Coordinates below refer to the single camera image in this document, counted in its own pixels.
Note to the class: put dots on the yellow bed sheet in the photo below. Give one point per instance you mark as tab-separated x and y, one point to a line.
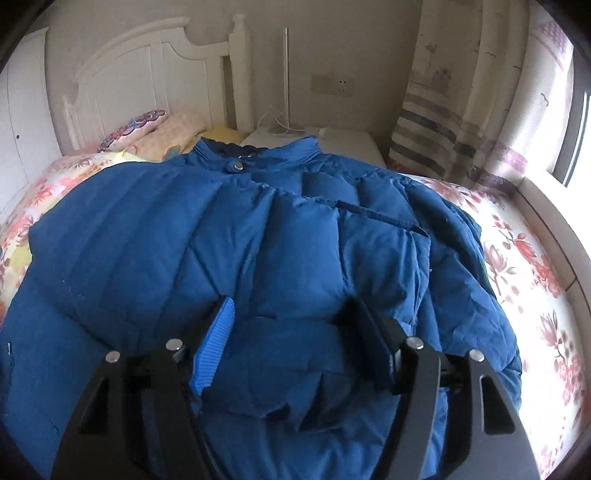
222	135

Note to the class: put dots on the cream pillow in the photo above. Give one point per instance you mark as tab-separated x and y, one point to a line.
170	137

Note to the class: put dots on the patterned round cushion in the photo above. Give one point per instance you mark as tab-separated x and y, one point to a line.
134	130

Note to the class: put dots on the wall socket plate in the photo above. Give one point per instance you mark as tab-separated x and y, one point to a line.
328	85

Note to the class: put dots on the patterned curtain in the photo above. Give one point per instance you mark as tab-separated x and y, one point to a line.
489	95

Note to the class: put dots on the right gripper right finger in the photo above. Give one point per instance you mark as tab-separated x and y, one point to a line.
484	437

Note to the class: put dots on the white stick lamp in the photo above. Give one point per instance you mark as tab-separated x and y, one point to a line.
282	127

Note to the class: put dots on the white wooden headboard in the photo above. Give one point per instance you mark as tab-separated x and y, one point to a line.
155	66

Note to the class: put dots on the blue quilted puffer jacket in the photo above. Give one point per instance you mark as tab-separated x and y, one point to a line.
141	252

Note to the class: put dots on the floral quilt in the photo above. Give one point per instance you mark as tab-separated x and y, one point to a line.
555	402

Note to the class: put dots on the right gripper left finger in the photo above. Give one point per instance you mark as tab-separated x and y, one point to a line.
137	416

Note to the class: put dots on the white wardrobe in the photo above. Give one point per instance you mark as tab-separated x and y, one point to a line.
27	136

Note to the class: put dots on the white nightstand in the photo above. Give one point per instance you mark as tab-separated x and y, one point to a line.
354	144

